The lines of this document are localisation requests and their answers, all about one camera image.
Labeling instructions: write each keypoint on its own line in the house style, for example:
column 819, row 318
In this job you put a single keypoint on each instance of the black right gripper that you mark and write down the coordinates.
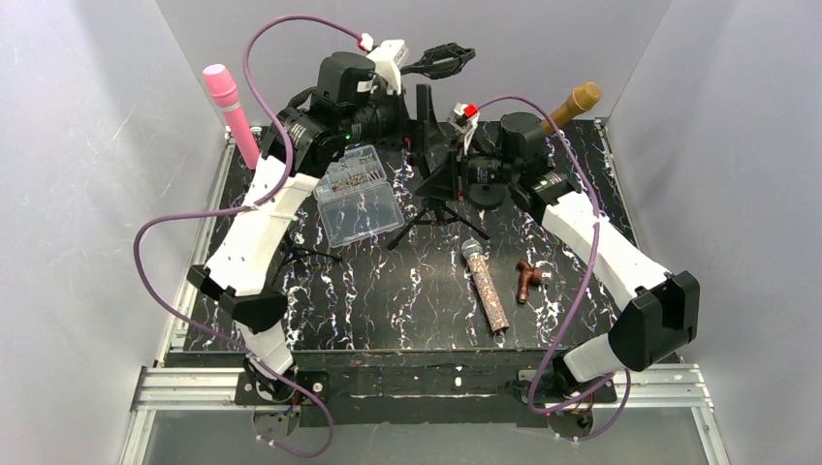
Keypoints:
column 459, row 177

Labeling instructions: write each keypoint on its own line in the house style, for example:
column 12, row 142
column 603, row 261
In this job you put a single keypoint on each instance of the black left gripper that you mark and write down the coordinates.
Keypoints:
column 408, row 121

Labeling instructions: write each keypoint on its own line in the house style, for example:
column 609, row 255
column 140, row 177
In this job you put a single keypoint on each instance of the glitter silver-head microphone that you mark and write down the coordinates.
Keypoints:
column 473, row 252

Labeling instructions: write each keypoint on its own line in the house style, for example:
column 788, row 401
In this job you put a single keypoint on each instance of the black tripod microphone stand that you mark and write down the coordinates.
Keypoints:
column 438, row 62

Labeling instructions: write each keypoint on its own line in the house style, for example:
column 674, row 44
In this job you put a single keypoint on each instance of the gold microphone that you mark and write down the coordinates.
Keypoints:
column 581, row 100

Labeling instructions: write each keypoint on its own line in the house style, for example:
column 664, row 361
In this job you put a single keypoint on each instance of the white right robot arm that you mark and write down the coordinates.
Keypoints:
column 659, row 309

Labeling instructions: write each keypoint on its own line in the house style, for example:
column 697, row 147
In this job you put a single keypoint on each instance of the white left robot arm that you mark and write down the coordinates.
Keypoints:
column 357, row 98

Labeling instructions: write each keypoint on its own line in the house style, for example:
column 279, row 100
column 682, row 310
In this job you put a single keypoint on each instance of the black round-base microphone stand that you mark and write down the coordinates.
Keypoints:
column 486, row 196

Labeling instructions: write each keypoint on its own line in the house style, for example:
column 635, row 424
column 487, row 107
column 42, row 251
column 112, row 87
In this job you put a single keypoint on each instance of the small black tripod stand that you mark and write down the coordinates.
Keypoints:
column 289, row 252

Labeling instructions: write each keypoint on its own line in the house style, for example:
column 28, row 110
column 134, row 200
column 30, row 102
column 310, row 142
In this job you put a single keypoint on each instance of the pink microphone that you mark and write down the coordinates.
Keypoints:
column 222, row 89

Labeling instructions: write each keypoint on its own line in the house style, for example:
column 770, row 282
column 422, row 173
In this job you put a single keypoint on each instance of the clear plastic screw box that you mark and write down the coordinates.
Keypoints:
column 355, row 198

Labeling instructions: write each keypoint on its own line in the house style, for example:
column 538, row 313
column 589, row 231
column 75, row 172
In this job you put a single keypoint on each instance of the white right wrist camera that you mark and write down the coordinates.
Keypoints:
column 464, row 118

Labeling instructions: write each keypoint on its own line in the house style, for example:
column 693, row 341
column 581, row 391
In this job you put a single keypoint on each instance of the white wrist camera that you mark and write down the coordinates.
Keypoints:
column 388, row 58
column 464, row 118

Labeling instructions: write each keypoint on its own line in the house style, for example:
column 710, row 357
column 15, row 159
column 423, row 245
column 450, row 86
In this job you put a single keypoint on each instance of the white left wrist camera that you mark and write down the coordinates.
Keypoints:
column 388, row 58

